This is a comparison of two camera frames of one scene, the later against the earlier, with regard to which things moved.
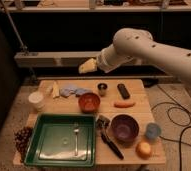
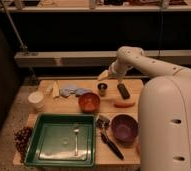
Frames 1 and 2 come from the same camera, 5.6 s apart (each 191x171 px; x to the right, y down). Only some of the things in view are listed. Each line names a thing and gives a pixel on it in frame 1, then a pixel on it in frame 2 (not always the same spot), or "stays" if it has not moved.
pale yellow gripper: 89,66 -> 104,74
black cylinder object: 123,91 stays
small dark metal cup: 102,89 stays
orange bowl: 89,102 stays
